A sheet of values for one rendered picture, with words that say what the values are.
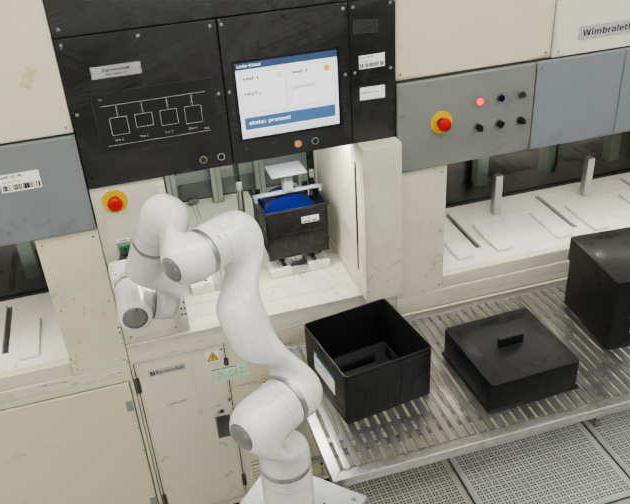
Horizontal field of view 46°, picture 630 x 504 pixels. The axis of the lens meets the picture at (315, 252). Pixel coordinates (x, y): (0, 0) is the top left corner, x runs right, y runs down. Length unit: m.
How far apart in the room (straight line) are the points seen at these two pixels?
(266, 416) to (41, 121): 0.95
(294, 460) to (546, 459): 1.63
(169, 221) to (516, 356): 1.14
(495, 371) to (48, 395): 1.34
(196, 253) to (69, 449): 1.27
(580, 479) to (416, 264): 1.13
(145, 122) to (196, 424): 1.07
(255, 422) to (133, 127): 0.87
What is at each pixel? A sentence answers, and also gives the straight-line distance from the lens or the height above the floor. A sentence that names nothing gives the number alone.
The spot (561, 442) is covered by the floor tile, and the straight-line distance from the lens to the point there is 3.25.
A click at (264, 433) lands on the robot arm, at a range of 1.59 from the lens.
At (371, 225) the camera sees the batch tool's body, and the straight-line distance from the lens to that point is 2.27.
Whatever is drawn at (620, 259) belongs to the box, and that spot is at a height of 1.01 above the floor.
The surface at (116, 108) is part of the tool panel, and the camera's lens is 2.02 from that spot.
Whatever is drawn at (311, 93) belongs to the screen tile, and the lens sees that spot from 2.09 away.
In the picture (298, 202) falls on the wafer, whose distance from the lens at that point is 2.56.
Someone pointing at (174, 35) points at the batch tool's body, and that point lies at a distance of 1.98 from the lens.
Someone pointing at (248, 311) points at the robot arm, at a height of 1.37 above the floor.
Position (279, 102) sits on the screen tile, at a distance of 2.08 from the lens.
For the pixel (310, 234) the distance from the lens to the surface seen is 2.51.
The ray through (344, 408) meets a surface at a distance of 2.12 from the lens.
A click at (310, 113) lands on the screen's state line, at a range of 2.11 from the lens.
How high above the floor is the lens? 2.26
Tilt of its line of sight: 31 degrees down
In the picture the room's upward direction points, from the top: 4 degrees counter-clockwise
